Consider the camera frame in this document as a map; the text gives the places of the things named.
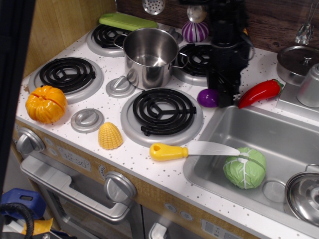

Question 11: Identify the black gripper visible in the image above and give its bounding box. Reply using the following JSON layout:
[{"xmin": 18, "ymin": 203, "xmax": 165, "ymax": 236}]
[{"xmin": 206, "ymin": 41, "xmax": 254, "ymax": 108}]

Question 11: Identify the purple toy eggplant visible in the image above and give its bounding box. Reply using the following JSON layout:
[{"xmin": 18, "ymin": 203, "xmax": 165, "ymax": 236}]
[{"xmin": 197, "ymin": 89, "xmax": 219, "ymax": 108}]

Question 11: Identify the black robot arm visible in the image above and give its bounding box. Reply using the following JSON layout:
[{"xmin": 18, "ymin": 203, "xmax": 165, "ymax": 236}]
[{"xmin": 179, "ymin": 0, "xmax": 254, "ymax": 108}]

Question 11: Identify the silver pan with lid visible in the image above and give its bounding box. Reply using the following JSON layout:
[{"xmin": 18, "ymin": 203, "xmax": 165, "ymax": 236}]
[{"xmin": 277, "ymin": 46, "xmax": 319, "ymax": 86}]

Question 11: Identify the stainless steel pot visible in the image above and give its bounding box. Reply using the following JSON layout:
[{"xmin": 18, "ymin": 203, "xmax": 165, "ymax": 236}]
[{"xmin": 113, "ymin": 28, "xmax": 179, "ymax": 90}]

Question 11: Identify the steel pot in sink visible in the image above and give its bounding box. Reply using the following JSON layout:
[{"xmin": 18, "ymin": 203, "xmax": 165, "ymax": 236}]
[{"xmin": 284, "ymin": 164, "xmax": 319, "ymax": 227}]

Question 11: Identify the red toy chili pepper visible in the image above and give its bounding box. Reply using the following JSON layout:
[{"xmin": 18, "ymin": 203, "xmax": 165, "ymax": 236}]
[{"xmin": 238, "ymin": 79, "xmax": 284, "ymax": 109}]

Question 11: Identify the back right black burner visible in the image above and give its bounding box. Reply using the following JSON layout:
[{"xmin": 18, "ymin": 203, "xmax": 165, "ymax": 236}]
[{"xmin": 173, "ymin": 43, "xmax": 213, "ymax": 87}]

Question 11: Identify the black burner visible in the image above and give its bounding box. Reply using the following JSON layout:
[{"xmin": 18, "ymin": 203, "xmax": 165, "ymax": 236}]
[
  {"xmin": 121, "ymin": 88, "xmax": 203, "ymax": 147},
  {"xmin": 173, "ymin": 43, "xmax": 213, "ymax": 87},
  {"xmin": 86, "ymin": 24, "xmax": 130, "ymax": 58},
  {"xmin": 28, "ymin": 57, "xmax": 104, "ymax": 104}
]

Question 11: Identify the front right black burner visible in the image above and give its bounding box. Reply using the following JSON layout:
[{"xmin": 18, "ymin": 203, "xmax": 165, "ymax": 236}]
[{"xmin": 121, "ymin": 88, "xmax": 203, "ymax": 147}]

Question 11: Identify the purple striped toy onion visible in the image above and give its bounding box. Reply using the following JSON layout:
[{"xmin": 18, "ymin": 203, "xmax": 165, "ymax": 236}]
[{"xmin": 181, "ymin": 21, "xmax": 209, "ymax": 43}]

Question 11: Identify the green toy cabbage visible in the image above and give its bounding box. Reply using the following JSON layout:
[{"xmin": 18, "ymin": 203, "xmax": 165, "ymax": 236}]
[{"xmin": 223, "ymin": 147, "xmax": 267, "ymax": 190}]

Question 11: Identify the silver metal cup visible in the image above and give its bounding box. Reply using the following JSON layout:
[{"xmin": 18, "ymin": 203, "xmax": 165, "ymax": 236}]
[{"xmin": 297, "ymin": 64, "xmax": 319, "ymax": 108}]

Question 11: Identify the silver sink basin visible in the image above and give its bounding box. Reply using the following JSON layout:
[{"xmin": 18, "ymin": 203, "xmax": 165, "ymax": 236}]
[{"xmin": 183, "ymin": 106, "xmax": 319, "ymax": 238}]

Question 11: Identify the hanging silver spoon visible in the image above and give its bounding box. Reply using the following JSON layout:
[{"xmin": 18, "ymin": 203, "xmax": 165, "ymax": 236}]
[{"xmin": 187, "ymin": 5, "xmax": 207, "ymax": 23}]

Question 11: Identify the hanging glass utensil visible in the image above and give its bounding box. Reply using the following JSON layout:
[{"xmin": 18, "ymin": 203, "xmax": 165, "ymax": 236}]
[{"xmin": 295, "ymin": 1, "xmax": 319, "ymax": 46}]

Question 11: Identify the upper silver stove knob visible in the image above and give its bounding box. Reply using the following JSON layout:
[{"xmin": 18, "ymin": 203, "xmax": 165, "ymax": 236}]
[{"xmin": 106, "ymin": 76, "xmax": 136, "ymax": 98}]

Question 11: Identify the silver stove knob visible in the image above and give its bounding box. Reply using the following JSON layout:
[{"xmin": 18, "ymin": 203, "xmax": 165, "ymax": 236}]
[
  {"xmin": 106, "ymin": 76, "xmax": 136, "ymax": 98},
  {"xmin": 71, "ymin": 109, "xmax": 104, "ymax": 133}
]

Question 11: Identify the hanging perforated ladle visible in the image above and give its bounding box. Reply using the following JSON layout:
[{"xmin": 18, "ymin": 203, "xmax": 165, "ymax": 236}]
[{"xmin": 142, "ymin": 0, "xmax": 165, "ymax": 15}]

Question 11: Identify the yellow toy corn piece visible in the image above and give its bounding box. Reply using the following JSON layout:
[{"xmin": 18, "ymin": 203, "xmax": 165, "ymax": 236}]
[{"xmin": 98, "ymin": 122, "xmax": 123, "ymax": 150}]

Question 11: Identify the back left black burner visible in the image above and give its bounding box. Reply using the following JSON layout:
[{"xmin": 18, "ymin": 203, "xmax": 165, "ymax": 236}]
[{"xmin": 86, "ymin": 24, "xmax": 130, "ymax": 58}]

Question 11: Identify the green cutting board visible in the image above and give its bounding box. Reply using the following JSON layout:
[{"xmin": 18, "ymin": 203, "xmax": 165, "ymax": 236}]
[{"xmin": 99, "ymin": 12, "xmax": 158, "ymax": 31}]

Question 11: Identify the right oven front knob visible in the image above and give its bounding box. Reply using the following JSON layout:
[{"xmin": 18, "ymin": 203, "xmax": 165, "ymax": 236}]
[{"xmin": 104, "ymin": 171, "xmax": 137, "ymax": 203}]

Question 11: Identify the oven knob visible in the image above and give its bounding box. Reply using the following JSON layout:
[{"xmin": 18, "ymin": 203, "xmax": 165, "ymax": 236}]
[
  {"xmin": 104, "ymin": 171, "xmax": 137, "ymax": 203},
  {"xmin": 16, "ymin": 127, "xmax": 45, "ymax": 155}
]

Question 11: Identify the lower silver stove knob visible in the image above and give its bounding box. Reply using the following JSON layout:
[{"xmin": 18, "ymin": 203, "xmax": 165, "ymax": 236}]
[{"xmin": 71, "ymin": 109, "xmax": 104, "ymax": 133}]

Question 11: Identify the front left black burner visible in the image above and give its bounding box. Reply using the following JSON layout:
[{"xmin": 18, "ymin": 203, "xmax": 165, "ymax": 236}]
[{"xmin": 28, "ymin": 57, "xmax": 104, "ymax": 104}]

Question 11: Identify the oven clock display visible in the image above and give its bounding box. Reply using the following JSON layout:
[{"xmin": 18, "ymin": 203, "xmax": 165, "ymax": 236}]
[{"xmin": 57, "ymin": 146, "xmax": 91, "ymax": 172}]

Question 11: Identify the orange toy pumpkin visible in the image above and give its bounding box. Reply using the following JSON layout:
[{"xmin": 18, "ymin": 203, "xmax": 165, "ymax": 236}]
[{"xmin": 25, "ymin": 85, "xmax": 68, "ymax": 124}]

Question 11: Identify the left oven front knob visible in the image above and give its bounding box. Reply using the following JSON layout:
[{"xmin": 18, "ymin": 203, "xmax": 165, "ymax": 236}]
[{"xmin": 16, "ymin": 127, "xmax": 45, "ymax": 155}]

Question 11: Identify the yellow handled toy knife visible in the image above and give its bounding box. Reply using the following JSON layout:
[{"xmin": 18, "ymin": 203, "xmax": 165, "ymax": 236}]
[{"xmin": 150, "ymin": 141, "xmax": 240, "ymax": 161}]

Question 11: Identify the silver oven door handle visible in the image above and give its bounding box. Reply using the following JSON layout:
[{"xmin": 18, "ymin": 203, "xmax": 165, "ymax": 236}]
[{"xmin": 20, "ymin": 156, "xmax": 130, "ymax": 224}]

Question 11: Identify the blue object with cable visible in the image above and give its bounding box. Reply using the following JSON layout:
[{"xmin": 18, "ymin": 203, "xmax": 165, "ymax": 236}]
[{"xmin": 0, "ymin": 188, "xmax": 47, "ymax": 239}]

